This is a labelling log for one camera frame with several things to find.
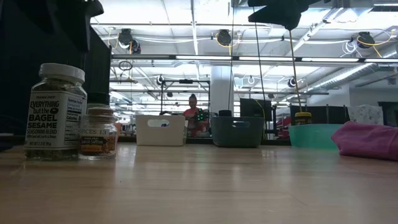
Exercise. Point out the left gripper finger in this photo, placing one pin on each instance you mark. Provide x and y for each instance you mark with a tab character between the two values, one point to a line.
84	31

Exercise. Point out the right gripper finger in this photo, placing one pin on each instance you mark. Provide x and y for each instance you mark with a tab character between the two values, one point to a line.
280	15

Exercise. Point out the purple label jar black lid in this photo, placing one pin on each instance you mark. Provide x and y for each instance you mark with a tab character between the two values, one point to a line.
99	98

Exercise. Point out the bagel seasoning jar white lid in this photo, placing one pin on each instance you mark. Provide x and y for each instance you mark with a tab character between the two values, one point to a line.
53	124

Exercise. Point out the onion seasoning jar yellow lid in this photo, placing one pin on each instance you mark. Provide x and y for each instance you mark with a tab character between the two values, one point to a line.
303	117

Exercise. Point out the small saffron jar cork lid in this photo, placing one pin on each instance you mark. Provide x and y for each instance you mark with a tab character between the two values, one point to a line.
98	143

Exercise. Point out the black partition panel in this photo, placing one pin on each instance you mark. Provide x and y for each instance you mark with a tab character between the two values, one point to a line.
18	62

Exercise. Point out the long ceiling light bar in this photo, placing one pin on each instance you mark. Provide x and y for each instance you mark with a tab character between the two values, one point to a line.
202	57

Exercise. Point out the white pillar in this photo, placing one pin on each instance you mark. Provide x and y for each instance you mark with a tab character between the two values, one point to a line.
220	90

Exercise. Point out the black monitor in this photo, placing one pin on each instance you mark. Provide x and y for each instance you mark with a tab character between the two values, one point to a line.
250	107

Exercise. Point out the black fence panel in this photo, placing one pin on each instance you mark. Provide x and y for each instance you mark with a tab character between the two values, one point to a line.
326	114

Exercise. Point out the turquoise plastic bin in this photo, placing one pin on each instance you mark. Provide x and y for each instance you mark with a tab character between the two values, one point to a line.
311	137

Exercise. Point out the white plastic bin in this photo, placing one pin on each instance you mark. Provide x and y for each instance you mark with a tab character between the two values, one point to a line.
160	133

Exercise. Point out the dark teal plastic bin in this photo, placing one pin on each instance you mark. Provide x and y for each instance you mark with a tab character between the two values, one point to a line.
237	137

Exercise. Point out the device with green lights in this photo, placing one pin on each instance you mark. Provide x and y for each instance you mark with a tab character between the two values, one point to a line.
200	116

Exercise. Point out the white patterned board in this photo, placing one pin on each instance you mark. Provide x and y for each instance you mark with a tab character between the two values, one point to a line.
367	113

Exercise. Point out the person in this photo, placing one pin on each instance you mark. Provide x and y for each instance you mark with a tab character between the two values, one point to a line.
191	113

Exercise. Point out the dark cabinet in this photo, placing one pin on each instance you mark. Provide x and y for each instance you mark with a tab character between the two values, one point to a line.
390	113

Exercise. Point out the magenta cloth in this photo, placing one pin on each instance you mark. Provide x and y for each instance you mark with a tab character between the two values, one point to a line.
367	141

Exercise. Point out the silver ventilation duct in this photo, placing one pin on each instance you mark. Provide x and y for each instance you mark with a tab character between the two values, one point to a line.
351	73

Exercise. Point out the black metal frame rig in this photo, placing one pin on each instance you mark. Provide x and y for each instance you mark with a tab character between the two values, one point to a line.
186	81

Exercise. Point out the black aluminium table frame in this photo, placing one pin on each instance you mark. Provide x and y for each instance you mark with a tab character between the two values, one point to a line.
199	140

